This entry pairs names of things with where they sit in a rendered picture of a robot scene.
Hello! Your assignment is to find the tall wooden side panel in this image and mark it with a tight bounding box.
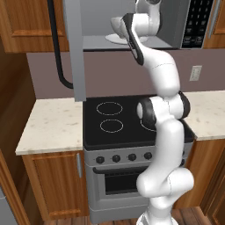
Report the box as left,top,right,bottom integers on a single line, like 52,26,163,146
0,36,39,225

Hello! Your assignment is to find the grey microwave oven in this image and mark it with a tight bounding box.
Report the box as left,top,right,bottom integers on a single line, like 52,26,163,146
82,0,215,51

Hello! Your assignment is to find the wooden base cupboard door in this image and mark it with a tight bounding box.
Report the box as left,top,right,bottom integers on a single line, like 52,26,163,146
21,150,90,221

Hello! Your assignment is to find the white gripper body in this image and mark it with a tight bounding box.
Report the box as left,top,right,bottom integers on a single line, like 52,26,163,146
135,0,149,14

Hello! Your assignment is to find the grey cupboard door handle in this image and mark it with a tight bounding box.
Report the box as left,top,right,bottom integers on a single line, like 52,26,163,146
76,152,83,178

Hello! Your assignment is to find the grey long cupboard handle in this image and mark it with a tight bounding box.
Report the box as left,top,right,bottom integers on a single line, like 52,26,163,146
207,0,221,40

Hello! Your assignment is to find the black microwave door handle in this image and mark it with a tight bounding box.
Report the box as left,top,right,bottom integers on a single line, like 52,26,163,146
47,0,74,90

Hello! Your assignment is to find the black hob stove range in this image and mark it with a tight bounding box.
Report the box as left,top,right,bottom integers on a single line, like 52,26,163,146
82,94,197,225

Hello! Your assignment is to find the wooden base cupboard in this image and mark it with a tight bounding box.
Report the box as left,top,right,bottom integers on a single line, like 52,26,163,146
174,138,225,225

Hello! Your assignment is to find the grey oven door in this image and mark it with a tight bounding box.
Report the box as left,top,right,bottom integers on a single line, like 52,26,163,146
91,159,188,213

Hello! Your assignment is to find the white wall socket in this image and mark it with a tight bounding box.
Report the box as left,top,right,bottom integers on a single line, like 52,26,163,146
189,64,203,83

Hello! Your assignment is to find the white microwave turntable plate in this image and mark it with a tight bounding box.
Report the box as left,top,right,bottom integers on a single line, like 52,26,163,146
105,33,150,46

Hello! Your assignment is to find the grey microwave door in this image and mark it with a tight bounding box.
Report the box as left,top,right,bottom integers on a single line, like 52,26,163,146
62,0,88,103

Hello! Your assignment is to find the black oven door handle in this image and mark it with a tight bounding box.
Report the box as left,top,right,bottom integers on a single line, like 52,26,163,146
92,165,151,175

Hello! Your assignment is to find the wooden wall cupboard, long handle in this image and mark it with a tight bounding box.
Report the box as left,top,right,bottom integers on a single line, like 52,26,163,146
203,0,225,50

